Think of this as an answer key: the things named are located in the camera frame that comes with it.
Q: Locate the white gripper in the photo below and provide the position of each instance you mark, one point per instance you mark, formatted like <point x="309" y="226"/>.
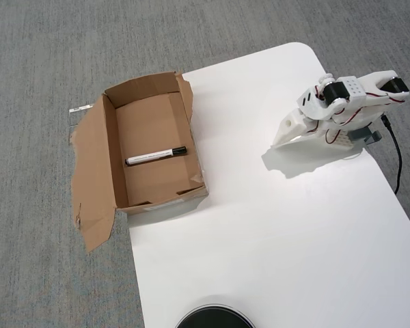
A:
<point x="291" y="130"/>

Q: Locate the white marker pen black cap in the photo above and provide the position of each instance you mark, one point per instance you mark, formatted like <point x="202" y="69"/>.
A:
<point x="150" y="157"/>

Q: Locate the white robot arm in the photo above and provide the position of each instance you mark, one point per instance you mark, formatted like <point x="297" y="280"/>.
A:
<point x="352" y="89"/>

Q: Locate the open brown cardboard box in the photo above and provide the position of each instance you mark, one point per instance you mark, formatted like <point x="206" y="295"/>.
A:
<point x="147" y="181"/>

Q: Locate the grey table clamp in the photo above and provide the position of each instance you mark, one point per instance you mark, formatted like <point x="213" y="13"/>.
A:
<point x="374" y="137"/>

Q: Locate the black round object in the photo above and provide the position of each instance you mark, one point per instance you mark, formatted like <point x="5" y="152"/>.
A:
<point x="215" y="317"/>

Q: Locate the white paper strip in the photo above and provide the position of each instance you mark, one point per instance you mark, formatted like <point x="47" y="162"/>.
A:
<point x="80" y="109"/>

